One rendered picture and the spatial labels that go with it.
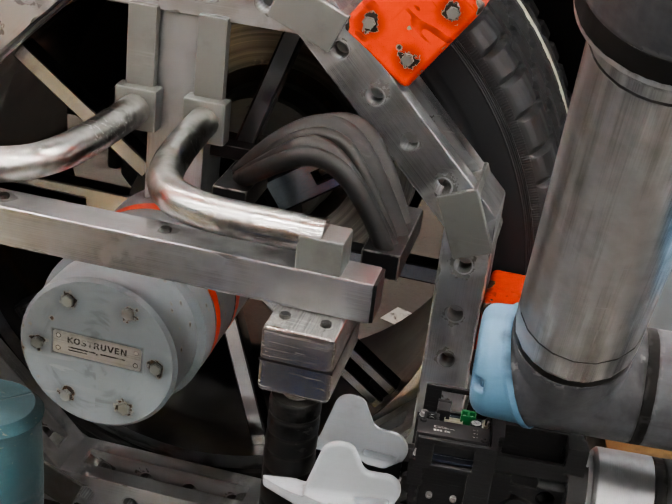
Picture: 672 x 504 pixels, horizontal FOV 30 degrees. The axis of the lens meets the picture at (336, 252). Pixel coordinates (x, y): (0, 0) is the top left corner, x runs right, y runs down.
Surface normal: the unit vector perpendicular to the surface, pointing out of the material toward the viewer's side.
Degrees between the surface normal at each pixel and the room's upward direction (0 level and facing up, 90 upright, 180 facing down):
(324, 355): 90
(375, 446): 86
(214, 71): 90
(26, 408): 0
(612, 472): 17
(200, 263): 90
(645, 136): 119
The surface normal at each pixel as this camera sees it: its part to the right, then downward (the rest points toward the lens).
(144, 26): -0.24, 0.40
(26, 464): 0.84, 0.28
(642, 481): 0.04, -0.64
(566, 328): -0.43, 0.73
